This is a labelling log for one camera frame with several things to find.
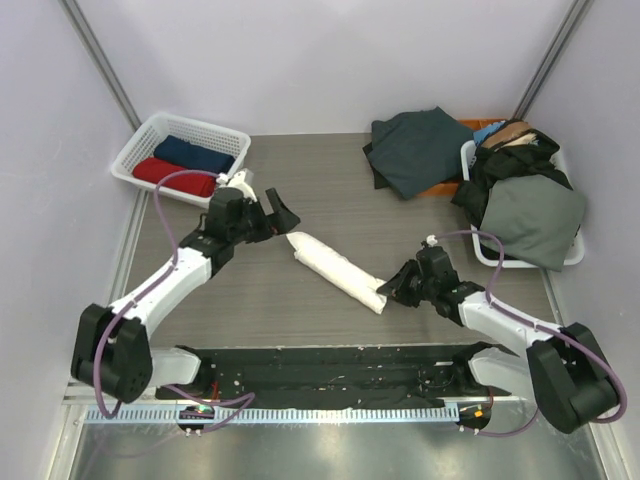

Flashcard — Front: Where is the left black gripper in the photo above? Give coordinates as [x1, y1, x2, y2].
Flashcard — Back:
[230, 189, 300, 245]

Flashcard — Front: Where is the white floral print t-shirt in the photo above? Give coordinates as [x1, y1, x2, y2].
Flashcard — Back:
[286, 232, 387, 315]

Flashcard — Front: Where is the white plastic lattice basket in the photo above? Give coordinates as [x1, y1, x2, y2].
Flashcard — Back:
[110, 113, 253, 192]

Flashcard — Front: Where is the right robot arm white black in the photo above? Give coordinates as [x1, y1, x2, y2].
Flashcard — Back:
[377, 245, 627, 434]

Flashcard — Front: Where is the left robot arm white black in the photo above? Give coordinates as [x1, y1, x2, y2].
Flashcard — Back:
[70, 187, 300, 403]

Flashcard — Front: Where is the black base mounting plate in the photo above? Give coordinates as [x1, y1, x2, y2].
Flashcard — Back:
[155, 342, 502, 410]

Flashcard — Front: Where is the orange plastic tray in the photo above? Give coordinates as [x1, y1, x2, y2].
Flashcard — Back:
[419, 118, 505, 197]

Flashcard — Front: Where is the rolled navy blue t-shirt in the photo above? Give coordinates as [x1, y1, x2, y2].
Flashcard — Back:
[153, 135, 235, 174]

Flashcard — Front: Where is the dark teal folded t-shirt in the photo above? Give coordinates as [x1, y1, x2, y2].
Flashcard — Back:
[363, 107, 473, 200]

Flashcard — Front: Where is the rolled red t-shirt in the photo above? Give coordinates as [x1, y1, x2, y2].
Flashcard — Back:
[132, 157, 216, 198]

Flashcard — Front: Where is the black crumpled garment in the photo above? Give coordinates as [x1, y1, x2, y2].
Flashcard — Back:
[451, 130, 572, 228]

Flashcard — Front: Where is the grey green t-shirt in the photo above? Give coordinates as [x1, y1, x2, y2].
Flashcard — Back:
[480, 175, 586, 271]

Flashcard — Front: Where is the blue cloth in bin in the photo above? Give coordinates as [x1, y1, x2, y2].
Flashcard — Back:
[473, 120, 508, 146]

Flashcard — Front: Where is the white plastic laundry bin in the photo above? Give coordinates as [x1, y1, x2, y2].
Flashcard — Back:
[460, 140, 585, 269]

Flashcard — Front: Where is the tan beige garment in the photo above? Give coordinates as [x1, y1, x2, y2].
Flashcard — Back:
[480, 119, 535, 149]

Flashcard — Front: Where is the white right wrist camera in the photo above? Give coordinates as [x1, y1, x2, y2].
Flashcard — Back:
[421, 235, 439, 248]

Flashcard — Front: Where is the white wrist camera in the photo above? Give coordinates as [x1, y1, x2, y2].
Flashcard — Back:
[216, 168, 257, 201]
[421, 235, 439, 248]

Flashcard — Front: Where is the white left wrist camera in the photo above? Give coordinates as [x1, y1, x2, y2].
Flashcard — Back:
[216, 168, 257, 201]

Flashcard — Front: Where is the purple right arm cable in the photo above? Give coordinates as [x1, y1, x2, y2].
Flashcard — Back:
[424, 229, 629, 439]

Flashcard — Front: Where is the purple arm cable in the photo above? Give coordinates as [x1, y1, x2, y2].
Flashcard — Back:
[94, 168, 256, 436]
[424, 229, 629, 439]

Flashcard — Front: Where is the slotted white cable duct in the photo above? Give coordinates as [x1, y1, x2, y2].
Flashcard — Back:
[84, 404, 459, 425]

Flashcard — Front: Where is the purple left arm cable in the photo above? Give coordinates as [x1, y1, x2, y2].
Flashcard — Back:
[94, 168, 256, 436]

